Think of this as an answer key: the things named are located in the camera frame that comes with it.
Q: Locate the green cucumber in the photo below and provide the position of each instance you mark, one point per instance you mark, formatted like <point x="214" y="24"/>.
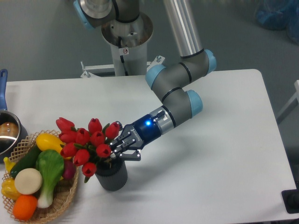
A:
<point x="27" y="161"/>

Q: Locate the orange fruit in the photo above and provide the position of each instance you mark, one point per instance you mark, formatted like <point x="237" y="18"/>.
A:
<point x="25" y="207"/>

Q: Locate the yellow squash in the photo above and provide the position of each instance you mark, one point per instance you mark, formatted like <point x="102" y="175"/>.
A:
<point x="46" y="141"/>

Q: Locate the black device at table edge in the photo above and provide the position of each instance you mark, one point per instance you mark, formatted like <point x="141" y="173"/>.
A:
<point x="291" y="200"/>

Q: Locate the yellow bell pepper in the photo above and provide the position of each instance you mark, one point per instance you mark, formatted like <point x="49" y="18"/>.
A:
<point x="9" y="190"/>

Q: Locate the blue plastic bag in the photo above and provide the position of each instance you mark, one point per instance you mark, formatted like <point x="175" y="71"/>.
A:
<point x="279" y="15"/>

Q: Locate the white metal base frame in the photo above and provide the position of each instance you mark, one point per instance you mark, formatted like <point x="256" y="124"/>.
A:
<point x="108" y="69"/>

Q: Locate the green bok choy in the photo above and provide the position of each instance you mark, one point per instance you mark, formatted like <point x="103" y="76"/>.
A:
<point x="50" y="164"/>

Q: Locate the blue handled saucepan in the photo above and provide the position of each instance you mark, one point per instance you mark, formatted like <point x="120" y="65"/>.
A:
<point x="11" y="129"/>

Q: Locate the white furniture frame right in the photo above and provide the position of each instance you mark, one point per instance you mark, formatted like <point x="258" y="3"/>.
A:
<point x="290" y="105"/>

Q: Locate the purple red radish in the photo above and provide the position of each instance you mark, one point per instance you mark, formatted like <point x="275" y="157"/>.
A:
<point x="69" y="170"/>

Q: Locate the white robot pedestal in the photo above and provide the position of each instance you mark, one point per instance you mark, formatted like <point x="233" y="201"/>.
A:
<point x="128" y="44"/>

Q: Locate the red tulip bouquet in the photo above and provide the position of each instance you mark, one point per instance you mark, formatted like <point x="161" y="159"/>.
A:
<point x="89" y="148"/>

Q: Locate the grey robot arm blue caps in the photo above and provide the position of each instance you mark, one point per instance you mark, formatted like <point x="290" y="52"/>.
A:
<point x="167" y="83"/>

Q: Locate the woven wicker basket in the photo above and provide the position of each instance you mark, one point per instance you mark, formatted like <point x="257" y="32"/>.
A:
<point x="64" y="191"/>

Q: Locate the round beige bun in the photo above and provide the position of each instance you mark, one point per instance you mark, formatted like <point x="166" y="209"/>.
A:
<point x="28" y="181"/>

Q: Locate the dark grey ribbed vase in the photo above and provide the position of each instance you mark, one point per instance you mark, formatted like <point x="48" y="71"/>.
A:
<point x="112" y="177"/>

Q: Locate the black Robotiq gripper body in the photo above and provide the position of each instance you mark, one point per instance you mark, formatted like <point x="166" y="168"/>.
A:
<point x="144" y="131"/>

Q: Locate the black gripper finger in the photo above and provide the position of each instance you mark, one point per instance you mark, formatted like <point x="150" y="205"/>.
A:
<point x="135" y="156"/>
<point x="122" y="141"/>

